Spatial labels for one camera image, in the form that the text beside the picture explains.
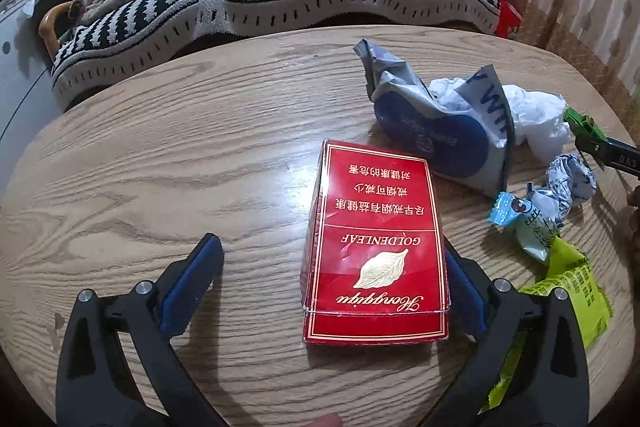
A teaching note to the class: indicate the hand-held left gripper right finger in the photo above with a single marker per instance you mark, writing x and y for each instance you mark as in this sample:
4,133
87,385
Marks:
467,292

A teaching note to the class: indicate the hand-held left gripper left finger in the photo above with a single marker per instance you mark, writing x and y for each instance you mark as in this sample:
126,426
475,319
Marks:
192,287

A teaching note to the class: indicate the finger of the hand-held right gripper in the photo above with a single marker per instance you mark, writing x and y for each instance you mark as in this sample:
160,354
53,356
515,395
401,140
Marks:
615,157

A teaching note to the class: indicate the red cigarette box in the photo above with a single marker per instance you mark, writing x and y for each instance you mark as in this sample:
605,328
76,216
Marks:
375,232

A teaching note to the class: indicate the crumpled foil wrapper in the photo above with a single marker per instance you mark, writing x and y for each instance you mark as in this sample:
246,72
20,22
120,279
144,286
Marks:
570,179

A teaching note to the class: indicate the white crumpled tissue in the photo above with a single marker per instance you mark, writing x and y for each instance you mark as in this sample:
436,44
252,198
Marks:
535,117

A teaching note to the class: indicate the light blue candy wrapper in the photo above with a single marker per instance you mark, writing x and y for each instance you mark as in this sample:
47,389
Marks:
530,227

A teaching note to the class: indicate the lime green snack packet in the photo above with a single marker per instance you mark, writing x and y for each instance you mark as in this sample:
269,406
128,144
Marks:
575,282

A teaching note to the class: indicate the blue grey snack bag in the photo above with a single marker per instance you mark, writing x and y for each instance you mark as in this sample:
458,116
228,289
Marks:
430,127

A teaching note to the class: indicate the white cabinet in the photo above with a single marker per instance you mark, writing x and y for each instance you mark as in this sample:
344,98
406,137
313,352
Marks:
20,82

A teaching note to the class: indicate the wooden frame sofa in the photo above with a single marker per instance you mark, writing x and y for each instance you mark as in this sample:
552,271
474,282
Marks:
47,24

